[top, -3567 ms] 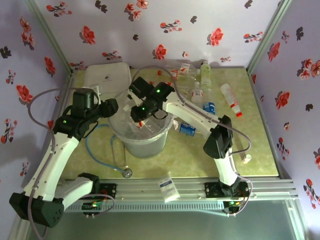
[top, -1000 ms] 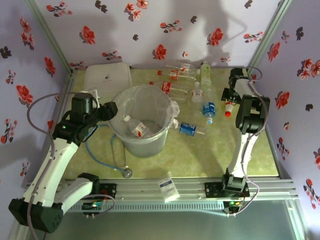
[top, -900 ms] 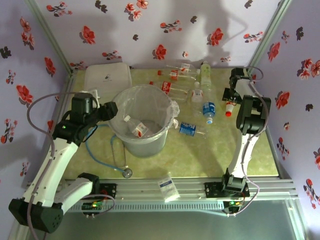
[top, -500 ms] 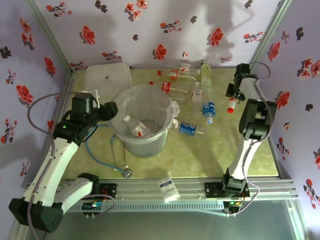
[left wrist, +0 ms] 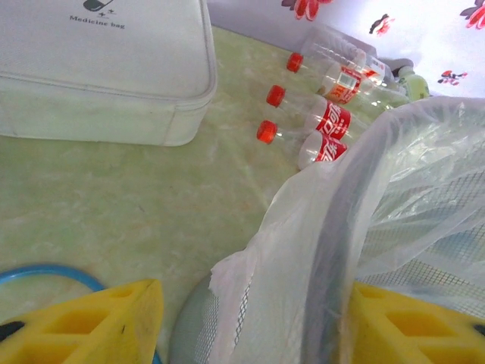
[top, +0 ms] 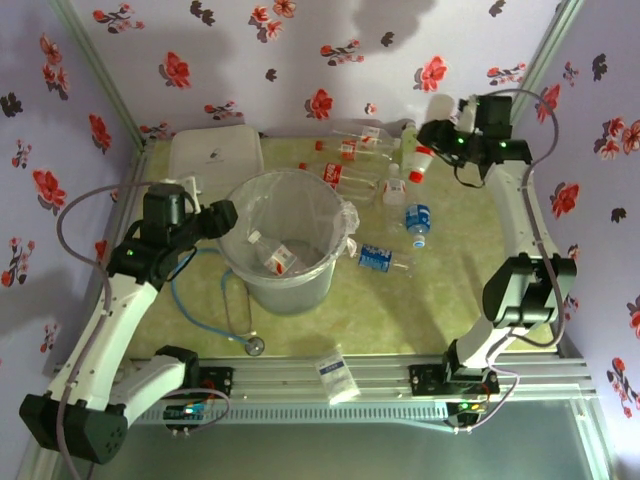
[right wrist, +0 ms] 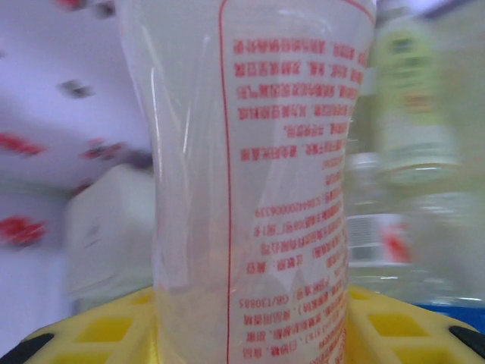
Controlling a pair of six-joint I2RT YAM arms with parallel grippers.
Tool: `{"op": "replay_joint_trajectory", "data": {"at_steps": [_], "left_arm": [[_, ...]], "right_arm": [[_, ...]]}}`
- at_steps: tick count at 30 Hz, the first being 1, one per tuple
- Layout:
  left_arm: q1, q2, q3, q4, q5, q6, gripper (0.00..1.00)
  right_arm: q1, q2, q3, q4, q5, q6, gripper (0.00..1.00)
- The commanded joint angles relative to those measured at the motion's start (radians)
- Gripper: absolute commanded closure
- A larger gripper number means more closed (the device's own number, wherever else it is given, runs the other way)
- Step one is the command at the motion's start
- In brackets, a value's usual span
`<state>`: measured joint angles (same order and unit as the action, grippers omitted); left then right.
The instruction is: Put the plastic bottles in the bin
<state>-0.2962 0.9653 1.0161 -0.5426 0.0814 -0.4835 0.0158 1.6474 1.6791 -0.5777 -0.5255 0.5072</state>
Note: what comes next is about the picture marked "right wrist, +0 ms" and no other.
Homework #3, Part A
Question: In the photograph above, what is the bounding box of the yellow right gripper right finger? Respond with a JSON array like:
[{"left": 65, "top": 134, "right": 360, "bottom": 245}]
[{"left": 346, "top": 284, "right": 485, "bottom": 364}]

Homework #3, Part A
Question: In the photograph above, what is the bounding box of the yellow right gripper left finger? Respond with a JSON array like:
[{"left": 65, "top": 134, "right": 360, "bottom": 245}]
[{"left": 0, "top": 286, "right": 161, "bottom": 364}]

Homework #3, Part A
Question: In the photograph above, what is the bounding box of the clear bottle with red print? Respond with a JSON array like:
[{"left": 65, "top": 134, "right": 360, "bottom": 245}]
[{"left": 116, "top": 0, "right": 379, "bottom": 364}]

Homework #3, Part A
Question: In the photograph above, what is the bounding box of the green label plastic bottle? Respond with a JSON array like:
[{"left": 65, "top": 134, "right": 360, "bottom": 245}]
[{"left": 368, "top": 10, "right": 462, "bottom": 187}]

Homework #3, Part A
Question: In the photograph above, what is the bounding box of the blue label cola bottle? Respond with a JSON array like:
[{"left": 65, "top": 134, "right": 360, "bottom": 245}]
[{"left": 346, "top": 189, "right": 485, "bottom": 304}]

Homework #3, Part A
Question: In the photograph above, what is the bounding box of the white medicine bag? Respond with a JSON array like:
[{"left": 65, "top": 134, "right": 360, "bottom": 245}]
[{"left": 62, "top": 165, "right": 159, "bottom": 304}]

